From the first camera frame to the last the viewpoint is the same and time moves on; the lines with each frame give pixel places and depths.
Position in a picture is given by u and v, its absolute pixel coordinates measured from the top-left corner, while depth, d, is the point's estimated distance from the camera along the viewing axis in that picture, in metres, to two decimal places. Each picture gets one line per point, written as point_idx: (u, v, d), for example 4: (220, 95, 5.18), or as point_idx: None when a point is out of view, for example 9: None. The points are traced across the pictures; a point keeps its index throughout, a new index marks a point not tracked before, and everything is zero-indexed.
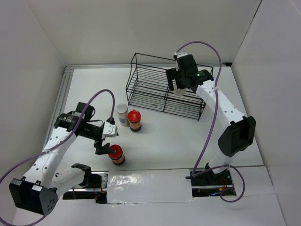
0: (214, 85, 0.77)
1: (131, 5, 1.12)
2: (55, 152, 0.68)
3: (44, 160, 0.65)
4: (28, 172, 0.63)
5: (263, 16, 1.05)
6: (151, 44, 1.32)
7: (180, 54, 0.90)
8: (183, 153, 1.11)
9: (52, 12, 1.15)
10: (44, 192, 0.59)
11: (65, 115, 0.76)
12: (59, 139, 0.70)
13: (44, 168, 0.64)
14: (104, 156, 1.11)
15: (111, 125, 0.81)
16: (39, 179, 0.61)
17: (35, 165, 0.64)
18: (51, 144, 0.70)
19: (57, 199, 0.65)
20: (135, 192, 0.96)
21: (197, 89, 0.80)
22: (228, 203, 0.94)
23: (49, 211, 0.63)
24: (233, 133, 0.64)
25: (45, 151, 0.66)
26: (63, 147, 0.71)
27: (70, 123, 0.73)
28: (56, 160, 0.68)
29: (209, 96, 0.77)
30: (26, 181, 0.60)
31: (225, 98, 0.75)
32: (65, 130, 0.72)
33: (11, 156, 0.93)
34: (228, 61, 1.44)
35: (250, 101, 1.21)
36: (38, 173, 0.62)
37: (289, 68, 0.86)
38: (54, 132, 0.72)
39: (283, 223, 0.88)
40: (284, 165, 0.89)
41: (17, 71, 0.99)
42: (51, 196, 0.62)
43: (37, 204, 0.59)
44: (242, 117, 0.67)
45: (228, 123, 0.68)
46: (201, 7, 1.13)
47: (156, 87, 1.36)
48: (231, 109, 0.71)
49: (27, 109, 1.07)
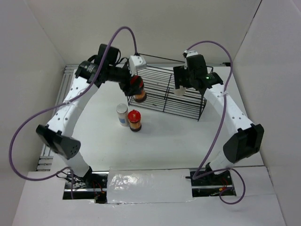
0: (223, 89, 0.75)
1: (131, 5, 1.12)
2: (74, 104, 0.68)
3: (65, 111, 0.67)
4: (51, 120, 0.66)
5: (263, 16, 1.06)
6: (151, 44, 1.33)
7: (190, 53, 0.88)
8: (183, 153, 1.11)
9: (52, 12, 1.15)
10: (66, 142, 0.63)
11: (87, 64, 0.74)
12: (78, 90, 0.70)
13: (65, 119, 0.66)
14: (104, 156, 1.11)
15: (138, 57, 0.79)
16: (60, 129, 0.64)
17: (57, 114, 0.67)
18: (72, 95, 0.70)
19: (80, 144, 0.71)
20: (135, 192, 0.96)
21: (205, 92, 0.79)
22: (227, 205, 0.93)
23: (72, 153, 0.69)
24: (240, 141, 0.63)
25: (65, 102, 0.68)
26: (83, 98, 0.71)
27: (91, 73, 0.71)
28: (75, 111, 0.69)
29: (217, 101, 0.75)
30: (49, 128, 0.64)
31: (233, 103, 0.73)
32: (85, 81, 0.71)
33: (11, 157, 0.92)
34: (228, 61, 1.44)
35: (249, 101, 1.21)
36: (59, 123, 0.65)
37: (289, 68, 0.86)
38: (75, 82, 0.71)
39: (283, 223, 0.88)
40: (285, 165, 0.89)
41: (16, 71, 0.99)
42: (73, 143, 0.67)
43: (62, 150, 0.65)
44: (250, 125, 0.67)
45: (235, 130, 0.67)
46: (201, 7, 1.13)
47: (156, 87, 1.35)
48: (239, 116, 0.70)
49: (27, 108, 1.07)
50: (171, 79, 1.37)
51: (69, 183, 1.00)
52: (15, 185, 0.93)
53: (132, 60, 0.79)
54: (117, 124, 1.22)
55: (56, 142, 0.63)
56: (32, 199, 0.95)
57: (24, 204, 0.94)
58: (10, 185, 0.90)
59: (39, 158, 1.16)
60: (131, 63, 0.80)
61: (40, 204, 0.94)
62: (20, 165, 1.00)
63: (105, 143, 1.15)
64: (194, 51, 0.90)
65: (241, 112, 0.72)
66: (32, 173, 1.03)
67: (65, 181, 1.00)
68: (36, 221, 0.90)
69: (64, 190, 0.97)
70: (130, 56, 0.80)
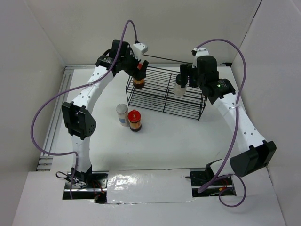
0: (235, 100, 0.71)
1: (131, 5, 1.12)
2: (97, 86, 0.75)
3: (89, 91, 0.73)
4: (75, 98, 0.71)
5: (263, 16, 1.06)
6: (152, 44, 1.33)
7: (199, 52, 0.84)
8: (183, 153, 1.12)
9: (52, 12, 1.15)
10: (89, 117, 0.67)
11: (104, 56, 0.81)
12: (99, 75, 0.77)
13: (89, 97, 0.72)
14: (104, 156, 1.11)
15: (140, 43, 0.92)
16: (84, 105, 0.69)
17: (81, 93, 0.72)
18: (94, 79, 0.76)
19: (96, 126, 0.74)
20: (135, 192, 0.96)
21: (215, 101, 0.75)
22: (226, 206, 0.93)
23: (89, 133, 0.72)
24: (252, 159, 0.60)
25: (89, 84, 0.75)
26: (103, 83, 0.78)
27: (110, 64, 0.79)
28: (97, 92, 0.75)
29: (228, 112, 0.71)
30: (74, 104, 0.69)
31: (246, 117, 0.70)
32: (105, 68, 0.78)
33: (10, 157, 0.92)
34: (228, 61, 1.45)
35: (249, 101, 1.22)
36: (83, 100, 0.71)
37: (289, 68, 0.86)
38: (96, 69, 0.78)
39: (283, 223, 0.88)
40: (284, 165, 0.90)
41: (16, 71, 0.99)
42: (91, 122, 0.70)
43: (83, 125, 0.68)
44: (262, 142, 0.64)
45: (246, 147, 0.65)
46: (201, 7, 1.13)
47: (155, 87, 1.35)
48: (250, 131, 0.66)
49: (27, 108, 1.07)
50: (171, 79, 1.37)
51: (69, 183, 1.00)
52: (14, 185, 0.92)
53: (135, 46, 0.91)
54: (117, 124, 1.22)
55: (79, 117, 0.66)
56: (31, 200, 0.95)
57: (24, 204, 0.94)
58: (10, 185, 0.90)
59: (39, 158, 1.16)
60: (136, 51, 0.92)
61: (40, 204, 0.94)
62: (20, 165, 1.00)
63: (105, 143, 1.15)
64: (203, 50, 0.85)
65: (253, 126, 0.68)
66: (32, 173, 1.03)
67: (65, 181, 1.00)
68: (36, 221, 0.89)
69: (64, 190, 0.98)
70: (133, 45, 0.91)
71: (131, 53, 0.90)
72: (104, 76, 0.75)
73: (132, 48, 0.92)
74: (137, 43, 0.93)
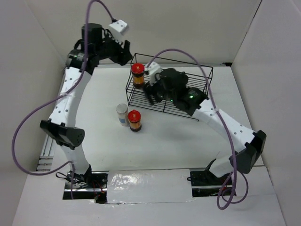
0: (212, 106, 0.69)
1: (131, 5, 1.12)
2: (72, 95, 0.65)
3: (65, 104, 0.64)
4: (51, 115, 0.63)
5: (263, 16, 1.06)
6: (151, 44, 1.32)
7: (151, 68, 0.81)
8: (183, 153, 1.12)
9: (52, 12, 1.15)
10: (73, 132, 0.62)
11: (75, 52, 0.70)
12: (73, 80, 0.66)
13: (66, 111, 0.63)
14: (104, 156, 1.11)
15: (117, 22, 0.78)
16: (64, 121, 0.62)
17: (57, 108, 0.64)
18: (67, 86, 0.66)
19: (83, 133, 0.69)
20: (135, 192, 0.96)
21: (194, 114, 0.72)
22: (226, 207, 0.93)
23: (79, 142, 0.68)
24: (252, 154, 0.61)
25: (63, 95, 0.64)
26: (80, 87, 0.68)
27: (82, 61, 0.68)
28: (75, 102, 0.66)
29: (211, 120, 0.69)
30: (51, 123, 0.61)
31: (227, 116, 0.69)
32: (77, 69, 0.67)
33: (10, 157, 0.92)
34: (228, 61, 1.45)
35: (249, 101, 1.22)
36: (60, 116, 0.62)
37: (289, 68, 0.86)
38: (67, 73, 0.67)
39: (283, 223, 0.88)
40: (284, 165, 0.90)
41: (16, 71, 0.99)
42: (78, 133, 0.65)
43: (70, 141, 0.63)
44: (253, 135, 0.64)
45: (242, 146, 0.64)
46: (201, 7, 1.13)
47: None
48: (239, 128, 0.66)
49: (27, 108, 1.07)
50: None
51: (69, 183, 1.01)
52: (15, 185, 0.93)
53: (112, 26, 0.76)
54: (117, 124, 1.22)
55: (61, 135, 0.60)
56: (32, 200, 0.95)
57: (24, 203, 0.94)
58: (10, 185, 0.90)
59: (40, 158, 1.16)
60: (114, 32, 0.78)
61: (40, 204, 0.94)
62: (21, 165, 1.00)
63: (105, 143, 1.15)
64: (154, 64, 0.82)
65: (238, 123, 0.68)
66: (32, 173, 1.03)
67: (65, 181, 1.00)
68: (37, 221, 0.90)
69: (64, 190, 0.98)
70: (109, 26, 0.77)
71: (110, 37, 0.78)
72: (78, 81, 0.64)
73: (109, 30, 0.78)
74: (114, 22, 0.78)
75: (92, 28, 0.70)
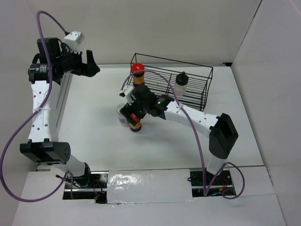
0: (177, 105, 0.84)
1: (130, 5, 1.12)
2: (46, 108, 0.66)
3: (41, 119, 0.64)
4: (31, 134, 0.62)
5: (263, 16, 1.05)
6: (151, 44, 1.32)
7: (127, 90, 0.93)
8: (182, 153, 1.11)
9: (52, 12, 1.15)
10: (58, 145, 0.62)
11: (35, 65, 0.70)
12: (43, 94, 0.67)
13: (46, 125, 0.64)
14: (104, 156, 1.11)
15: (71, 33, 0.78)
16: (47, 137, 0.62)
17: (34, 125, 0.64)
18: (39, 101, 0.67)
19: (68, 146, 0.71)
20: (135, 192, 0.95)
21: (166, 116, 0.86)
22: (226, 206, 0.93)
23: (66, 156, 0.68)
24: (217, 133, 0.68)
25: (37, 110, 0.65)
26: (51, 100, 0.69)
27: (46, 73, 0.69)
28: (51, 115, 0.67)
29: (179, 116, 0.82)
30: (34, 142, 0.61)
31: (192, 109, 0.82)
32: (44, 82, 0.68)
33: (10, 157, 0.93)
34: (228, 61, 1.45)
35: (249, 101, 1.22)
36: (41, 131, 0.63)
37: (289, 68, 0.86)
38: (35, 88, 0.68)
39: (283, 223, 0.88)
40: (285, 165, 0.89)
41: (16, 71, 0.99)
42: (62, 146, 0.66)
43: (58, 156, 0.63)
44: (217, 119, 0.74)
45: (208, 130, 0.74)
46: (200, 7, 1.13)
47: (155, 87, 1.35)
48: (203, 117, 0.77)
49: (27, 108, 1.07)
50: (171, 79, 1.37)
51: (69, 183, 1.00)
52: (14, 186, 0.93)
53: (67, 37, 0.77)
54: (117, 124, 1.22)
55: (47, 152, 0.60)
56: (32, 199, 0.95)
57: (24, 203, 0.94)
58: (10, 184, 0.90)
59: None
60: (70, 44, 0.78)
61: (40, 204, 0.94)
62: (20, 165, 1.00)
63: (105, 143, 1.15)
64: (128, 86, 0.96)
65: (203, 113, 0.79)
66: (32, 173, 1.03)
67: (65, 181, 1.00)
68: (36, 221, 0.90)
69: (64, 190, 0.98)
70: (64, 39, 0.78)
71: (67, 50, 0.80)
72: (49, 92, 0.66)
73: (65, 43, 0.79)
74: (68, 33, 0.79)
75: (49, 39, 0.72)
